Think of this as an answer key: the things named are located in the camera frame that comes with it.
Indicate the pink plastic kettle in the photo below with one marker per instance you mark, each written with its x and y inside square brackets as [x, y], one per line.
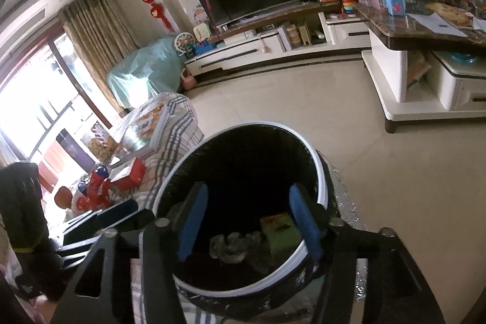
[188, 80]

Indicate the clear cookie jar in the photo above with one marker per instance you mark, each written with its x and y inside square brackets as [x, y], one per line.
[100, 145]

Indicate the red snack wrapper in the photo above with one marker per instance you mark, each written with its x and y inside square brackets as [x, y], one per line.
[95, 195]

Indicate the green snack wrapper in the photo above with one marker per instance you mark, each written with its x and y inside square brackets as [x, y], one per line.
[281, 234]

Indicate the sliding glass door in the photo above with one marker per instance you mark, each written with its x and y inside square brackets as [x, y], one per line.
[34, 92]

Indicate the cream toy telephone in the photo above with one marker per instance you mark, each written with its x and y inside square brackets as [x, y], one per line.
[201, 32]

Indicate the plaid cloth covered furniture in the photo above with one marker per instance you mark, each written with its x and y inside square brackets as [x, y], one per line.
[178, 141]

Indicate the orange round object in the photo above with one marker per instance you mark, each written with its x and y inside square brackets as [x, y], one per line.
[62, 198]

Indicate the colourful cartoon card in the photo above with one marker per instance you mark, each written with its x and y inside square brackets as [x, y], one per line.
[200, 14]

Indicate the blue toy box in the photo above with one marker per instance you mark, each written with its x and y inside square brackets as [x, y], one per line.
[395, 7]

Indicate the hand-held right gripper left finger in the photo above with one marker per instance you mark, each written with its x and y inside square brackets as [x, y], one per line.
[193, 223]

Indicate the patterned flat tray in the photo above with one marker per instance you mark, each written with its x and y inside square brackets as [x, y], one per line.
[452, 14]

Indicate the person's left forearm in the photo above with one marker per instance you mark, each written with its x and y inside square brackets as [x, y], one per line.
[40, 310]

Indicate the crumpled clear plastic wrapper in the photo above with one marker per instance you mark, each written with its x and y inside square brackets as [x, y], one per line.
[231, 247]

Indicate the wooden toy block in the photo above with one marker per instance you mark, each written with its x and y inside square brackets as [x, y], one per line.
[305, 34]

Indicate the beige patterned curtain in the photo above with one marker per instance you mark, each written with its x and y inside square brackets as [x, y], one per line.
[98, 39]

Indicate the white paper sheet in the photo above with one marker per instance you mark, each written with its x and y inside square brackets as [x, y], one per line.
[436, 25]

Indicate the stack of books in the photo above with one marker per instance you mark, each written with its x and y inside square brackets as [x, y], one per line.
[417, 69]

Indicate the blue bowl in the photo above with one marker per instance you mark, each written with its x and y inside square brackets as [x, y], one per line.
[461, 57]

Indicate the purple tall box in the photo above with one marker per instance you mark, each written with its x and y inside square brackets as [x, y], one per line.
[72, 151]

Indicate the orange picture box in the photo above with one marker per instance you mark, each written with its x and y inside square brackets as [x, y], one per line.
[146, 117]

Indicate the round wooden boxes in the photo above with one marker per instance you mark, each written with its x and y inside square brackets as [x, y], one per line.
[292, 36]

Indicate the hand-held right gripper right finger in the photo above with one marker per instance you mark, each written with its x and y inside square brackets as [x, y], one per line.
[305, 223]

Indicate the toy ferris wheel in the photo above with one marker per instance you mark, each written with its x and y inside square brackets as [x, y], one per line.
[184, 44]

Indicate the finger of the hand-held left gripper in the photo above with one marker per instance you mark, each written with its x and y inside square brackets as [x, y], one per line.
[121, 216]
[81, 246]

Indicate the cluttered wooden side table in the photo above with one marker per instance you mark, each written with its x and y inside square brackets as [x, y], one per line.
[387, 54]

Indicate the teal cover cloth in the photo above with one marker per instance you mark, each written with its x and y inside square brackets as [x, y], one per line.
[144, 69]

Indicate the white television cabinet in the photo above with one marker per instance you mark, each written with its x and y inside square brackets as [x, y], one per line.
[265, 50]

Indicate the red and white carton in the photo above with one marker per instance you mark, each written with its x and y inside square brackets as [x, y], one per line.
[131, 176]

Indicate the white round trash bin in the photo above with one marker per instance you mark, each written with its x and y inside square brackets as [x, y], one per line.
[246, 164]

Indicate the pink hanging tag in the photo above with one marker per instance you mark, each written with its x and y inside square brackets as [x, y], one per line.
[264, 50]

